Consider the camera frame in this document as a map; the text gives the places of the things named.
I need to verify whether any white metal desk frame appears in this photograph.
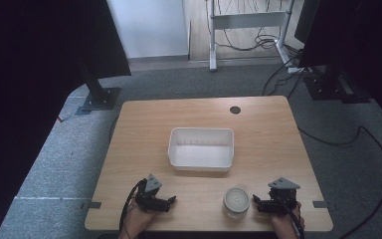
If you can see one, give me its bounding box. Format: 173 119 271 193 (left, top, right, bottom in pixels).
207 0 296 73

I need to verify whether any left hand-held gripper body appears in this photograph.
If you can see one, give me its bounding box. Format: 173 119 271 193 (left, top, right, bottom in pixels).
134 173 167 213

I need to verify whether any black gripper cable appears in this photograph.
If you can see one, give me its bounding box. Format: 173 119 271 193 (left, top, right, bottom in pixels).
278 197 305 239
118 178 148 239

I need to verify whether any bundle of black cables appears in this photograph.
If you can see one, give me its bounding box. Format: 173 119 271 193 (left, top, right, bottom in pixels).
205 0 304 56

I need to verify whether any clear jar with white lid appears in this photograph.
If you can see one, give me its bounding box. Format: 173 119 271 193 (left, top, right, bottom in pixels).
222 185 252 220

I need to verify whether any person's right hand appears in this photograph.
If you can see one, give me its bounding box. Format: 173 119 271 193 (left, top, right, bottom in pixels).
271 202 305 233

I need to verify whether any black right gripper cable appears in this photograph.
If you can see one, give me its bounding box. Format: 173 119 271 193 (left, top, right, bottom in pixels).
278 197 305 239

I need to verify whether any white plastic bin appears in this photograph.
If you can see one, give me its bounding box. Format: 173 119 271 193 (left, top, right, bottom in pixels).
167 126 236 172

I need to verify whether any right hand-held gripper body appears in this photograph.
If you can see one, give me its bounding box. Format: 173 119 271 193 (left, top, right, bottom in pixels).
262 176 301 215

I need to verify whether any black stand with base plate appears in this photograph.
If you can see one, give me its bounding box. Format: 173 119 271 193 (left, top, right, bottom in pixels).
302 64 372 105
75 56 122 116

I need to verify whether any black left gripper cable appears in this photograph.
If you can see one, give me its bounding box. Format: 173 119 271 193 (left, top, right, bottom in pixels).
118 178 148 239

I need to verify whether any black curtain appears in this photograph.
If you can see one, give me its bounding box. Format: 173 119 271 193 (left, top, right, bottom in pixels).
293 0 382 133
0 0 132 239

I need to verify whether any long black floor cable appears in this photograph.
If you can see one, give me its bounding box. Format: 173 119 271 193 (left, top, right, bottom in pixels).
297 124 382 239

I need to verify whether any person's left hand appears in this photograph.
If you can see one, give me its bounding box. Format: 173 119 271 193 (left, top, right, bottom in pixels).
124 198 157 235

